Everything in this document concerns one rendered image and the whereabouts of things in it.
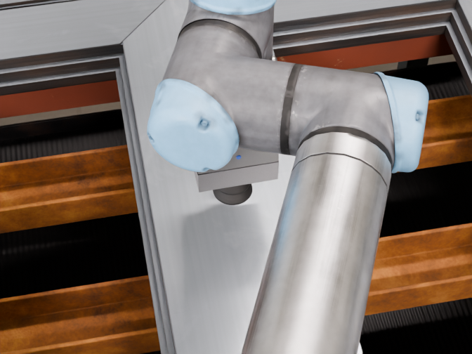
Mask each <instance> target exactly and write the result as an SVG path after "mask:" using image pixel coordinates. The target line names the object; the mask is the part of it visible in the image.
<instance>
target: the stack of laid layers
mask: <svg viewBox="0 0 472 354"><path fill-rule="evenodd" d="M440 34H444V35H445V37H446V40H447V42H448V44H449V46H450V48H451V51H452V53H453V55H454V58H455V60H456V62H457V64H458V66H459V69H460V71H461V74H462V76H463V78H464V81H465V82H466V85H467V87H468V89H469V92H470V94H471V96H472V30H471V27H470V25H469V23H468V21H467V19H466V16H465V15H464V12H463V11H462V8H461V6H460V4H459V2H458V0H444V1H434V2H429V3H424V4H414V5H408V6H398V7H392V8H382V9H377V10H372V11H362V12H356V13H347V14H341V15H331V16H325V17H320V18H310V19H304V20H295V21H289V22H279V23H274V25H273V55H272V56H275V57H276V58H278V57H283V56H288V55H298V54H304V53H313V52H318V51H328V50H334V49H339V48H349V47H354V46H364V45H369V44H379V43H384V42H390V41H399V40H405V39H414V38H419V37H429V36H435V35H440ZM111 80H117V86H118V91H119V99H120V103H121V109H122V117H123V121H124V129H125V134H126V142H127V147H128V151H129V160H130V165H131V173H132V177H133V186H134V190H135V195H136V203H137V208H138V216H139V221H140V229H141V234H142V238H143V246H144V251H145V260H146V264H147V272H148V277H149V281H150V290H151V294H152V302H153V307H154V312H155V320H156V325H157V333H158V338H159V346H160V350H161V354H176V350H175V346H174V341H173V334H172V329H171V321H170V317H169V309H168V305H167V300H166V292H165V288H164V281H163V276H162V268H161V264H160V259H159V252H158V247H157V240H156V235H155V227H154V223H153V219H152V211H151V206H150V199H149V194H148V187H147V182H146V177H145V170H144V166H143V158H142V153H141V149H140V141H139V137H138V129H137V125H136V117H135V112H134V108H133V101H132V96H131V88H130V84H129V76H128V72H127V67H126V60H125V55H124V47H123V43H121V44H117V45H112V46H102V47H96V48H87V49H81V50H75V51H65V52H60V53H50V54H44V55H35V56H29V57H24V58H14V59H8V60H0V96H4V95H10V94H16V93H25V92H30V91H40V90H46V89H55V88H60V87H66V86H76V85H81V84H91V83H96V82H102V81H111Z"/></svg>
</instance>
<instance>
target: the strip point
mask: <svg viewBox="0 0 472 354"><path fill-rule="evenodd" d="M188 4H189V0H166V1H164V2H163V3H162V4H160V6H158V7H157V9H156V10H155V11H154V12H153V13H152V14H151V15H150V16H149V17H148V18H146V19H145V20H144V21H143V22H142V23H141V24H140V25H139V26H138V27H137V28H136V29H135V30H134V31H133V32H132V33H131V34H129V35H128V36H127V37H126V38H125V40H123V42H128V41H138V40H144V39H154V38H160V37H170V36H175V35H178V34H179V32H180V30H181V27H182V24H183V21H184V19H185V17H186V14H187V12H188ZM123 42H122V43H123Z"/></svg>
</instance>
